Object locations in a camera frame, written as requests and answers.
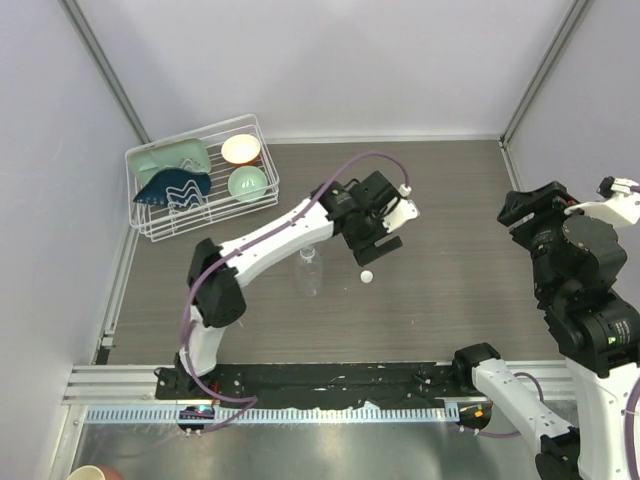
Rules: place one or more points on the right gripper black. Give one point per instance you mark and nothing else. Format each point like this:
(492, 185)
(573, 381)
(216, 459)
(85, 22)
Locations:
(548, 201)

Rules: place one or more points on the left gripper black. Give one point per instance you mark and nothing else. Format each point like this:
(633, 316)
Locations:
(367, 252)

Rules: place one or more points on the clear unlabelled plastic bottle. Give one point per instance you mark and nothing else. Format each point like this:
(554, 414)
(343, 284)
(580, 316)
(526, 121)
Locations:
(309, 270)

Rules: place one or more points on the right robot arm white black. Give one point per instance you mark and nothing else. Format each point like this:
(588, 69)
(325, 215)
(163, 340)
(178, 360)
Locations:
(576, 257)

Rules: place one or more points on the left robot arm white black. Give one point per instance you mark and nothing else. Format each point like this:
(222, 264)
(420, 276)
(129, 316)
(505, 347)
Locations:
(219, 273)

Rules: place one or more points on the plain white bottle cap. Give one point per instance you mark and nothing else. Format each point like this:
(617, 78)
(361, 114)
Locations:
(366, 276)

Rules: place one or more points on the mint green bowl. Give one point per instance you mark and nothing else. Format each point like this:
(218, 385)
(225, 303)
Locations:
(247, 184)

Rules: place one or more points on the orange white bowl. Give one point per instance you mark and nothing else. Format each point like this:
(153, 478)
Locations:
(241, 149)

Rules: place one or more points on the mint green plate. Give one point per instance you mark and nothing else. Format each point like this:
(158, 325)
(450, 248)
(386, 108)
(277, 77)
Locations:
(189, 154)

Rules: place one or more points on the dark blue plate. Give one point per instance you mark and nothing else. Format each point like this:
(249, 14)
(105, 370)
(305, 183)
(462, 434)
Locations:
(175, 188)

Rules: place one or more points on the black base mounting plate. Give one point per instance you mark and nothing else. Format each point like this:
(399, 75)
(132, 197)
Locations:
(338, 386)

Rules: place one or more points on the pink cup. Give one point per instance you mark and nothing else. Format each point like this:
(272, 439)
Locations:
(109, 473)

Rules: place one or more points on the cream cup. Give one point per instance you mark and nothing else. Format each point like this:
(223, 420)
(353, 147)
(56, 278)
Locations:
(87, 472)

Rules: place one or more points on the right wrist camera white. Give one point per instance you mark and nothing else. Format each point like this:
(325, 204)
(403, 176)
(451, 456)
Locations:
(620, 204)

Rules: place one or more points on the white wire dish rack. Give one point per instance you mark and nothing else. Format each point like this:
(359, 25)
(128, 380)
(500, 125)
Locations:
(159, 223)

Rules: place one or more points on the slotted cable duct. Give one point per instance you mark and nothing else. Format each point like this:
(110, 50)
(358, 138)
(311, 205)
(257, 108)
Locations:
(192, 414)

